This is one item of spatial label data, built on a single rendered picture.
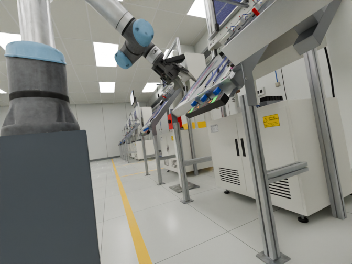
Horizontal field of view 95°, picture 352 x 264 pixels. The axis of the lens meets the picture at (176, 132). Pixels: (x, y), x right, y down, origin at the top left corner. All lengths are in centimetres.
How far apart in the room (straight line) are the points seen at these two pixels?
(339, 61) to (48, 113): 72
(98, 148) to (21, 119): 888
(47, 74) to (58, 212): 31
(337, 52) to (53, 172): 74
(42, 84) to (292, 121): 96
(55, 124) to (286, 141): 93
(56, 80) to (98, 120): 896
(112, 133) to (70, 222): 895
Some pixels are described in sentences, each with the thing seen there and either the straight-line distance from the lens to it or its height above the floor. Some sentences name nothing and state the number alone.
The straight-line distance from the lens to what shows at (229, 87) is 78.
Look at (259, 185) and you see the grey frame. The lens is 72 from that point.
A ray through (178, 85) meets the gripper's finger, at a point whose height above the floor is 78.
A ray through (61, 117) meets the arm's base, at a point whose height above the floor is 59.
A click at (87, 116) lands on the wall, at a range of 952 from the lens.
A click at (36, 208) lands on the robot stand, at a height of 40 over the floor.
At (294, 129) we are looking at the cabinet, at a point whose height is 47.
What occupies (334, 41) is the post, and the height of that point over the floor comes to 70.
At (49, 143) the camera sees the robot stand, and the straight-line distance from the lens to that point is 42.
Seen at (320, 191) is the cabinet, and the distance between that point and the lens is 112.
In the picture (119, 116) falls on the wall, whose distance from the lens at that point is 949.
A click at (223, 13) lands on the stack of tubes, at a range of 164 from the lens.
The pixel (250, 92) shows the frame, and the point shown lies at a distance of 71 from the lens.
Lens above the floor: 50
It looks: 3 degrees up
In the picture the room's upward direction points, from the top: 8 degrees counter-clockwise
